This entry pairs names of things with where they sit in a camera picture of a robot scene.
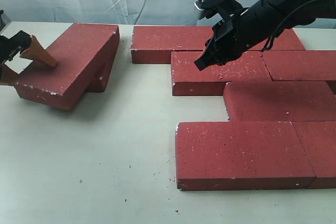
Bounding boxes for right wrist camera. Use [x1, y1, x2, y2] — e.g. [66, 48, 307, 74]
[194, 0, 243, 21]

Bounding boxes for red brick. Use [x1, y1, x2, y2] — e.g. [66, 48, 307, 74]
[293, 121, 335, 189]
[14, 23, 119, 110]
[85, 32, 120, 93]
[244, 27, 306, 51]
[175, 121, 316, 191]
[171, 51, 271, 96]
[131, 26, 213, 64]

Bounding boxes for red brick second row right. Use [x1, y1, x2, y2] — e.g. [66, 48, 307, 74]
[262, 50, 335, 92]

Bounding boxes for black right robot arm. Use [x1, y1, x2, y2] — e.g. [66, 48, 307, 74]
[194, 0, 335, 71]

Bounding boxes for red brick third row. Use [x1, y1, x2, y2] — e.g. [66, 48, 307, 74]
[223, 81, 335, 122]

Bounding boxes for red brick under stack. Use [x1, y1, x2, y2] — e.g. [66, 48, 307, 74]
[85, 32, 120, 93]

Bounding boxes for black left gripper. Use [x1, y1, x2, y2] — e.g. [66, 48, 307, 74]
[0, 31, 57, 86]

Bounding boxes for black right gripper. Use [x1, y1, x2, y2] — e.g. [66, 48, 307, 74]
[194, 8, 278, 71]

